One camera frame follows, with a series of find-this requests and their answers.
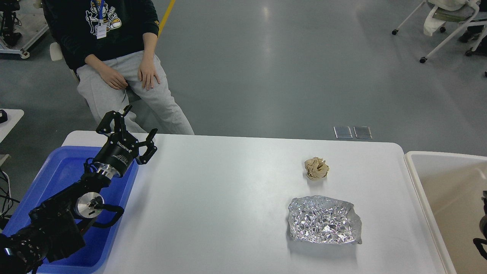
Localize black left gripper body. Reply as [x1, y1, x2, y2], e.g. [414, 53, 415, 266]
[93, 132, 139, 178]

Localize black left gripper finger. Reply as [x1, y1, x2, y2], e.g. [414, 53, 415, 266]
[135, 128, 158, 165]
[95, 105, 132, 136]

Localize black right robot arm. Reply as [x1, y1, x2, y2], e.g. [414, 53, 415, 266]
[473, 190, 487, 260]

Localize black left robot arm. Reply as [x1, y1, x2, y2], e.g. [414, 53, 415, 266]
[1, 105, 157, 274]

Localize person's right hand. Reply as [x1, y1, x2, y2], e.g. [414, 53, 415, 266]
[99, 66, 128, 90]

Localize person's left hand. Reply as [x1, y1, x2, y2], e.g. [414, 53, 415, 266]
[138, 57, 161, 90]

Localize blue plastic bin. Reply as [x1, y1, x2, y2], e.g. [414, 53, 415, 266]
[1, 146, 138, 274]

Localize seated person in dark hoodie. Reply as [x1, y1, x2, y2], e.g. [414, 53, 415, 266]
[43, 0, 194, 135]

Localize white office chair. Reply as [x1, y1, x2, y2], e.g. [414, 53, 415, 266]
[49, 42, 80, 83]

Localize white side table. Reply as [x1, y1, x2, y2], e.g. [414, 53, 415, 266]
[0, 108, 24, 142]

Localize equipment cart at top left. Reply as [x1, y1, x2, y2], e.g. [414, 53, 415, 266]
[0, 0, 49, 59]

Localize crumpled brown paper ball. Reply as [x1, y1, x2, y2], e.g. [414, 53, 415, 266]
[304, 157, 330, 181]

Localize crumpled aluminium foil sheet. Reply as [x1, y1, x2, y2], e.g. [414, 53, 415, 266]
[287, 195, 363, 245]

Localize silver floor plate left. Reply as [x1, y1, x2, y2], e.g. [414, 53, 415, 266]
[333, 126, 353, 139]

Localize silver floor plate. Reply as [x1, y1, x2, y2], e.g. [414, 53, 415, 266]
[333, 126, 353, 139]
[353, 126, 373, 139]

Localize silver floor plate right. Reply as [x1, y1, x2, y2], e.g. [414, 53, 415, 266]
[353, 126, 373, 139]

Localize beige plastic bin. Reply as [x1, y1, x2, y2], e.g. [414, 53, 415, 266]
[404, 151, 487, 274]

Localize black cables at left edge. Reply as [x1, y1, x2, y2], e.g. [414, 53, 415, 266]
[0, 167, 20, 229]

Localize white rolling chair frame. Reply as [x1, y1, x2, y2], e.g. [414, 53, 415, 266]
[392, 0, 486, 64]

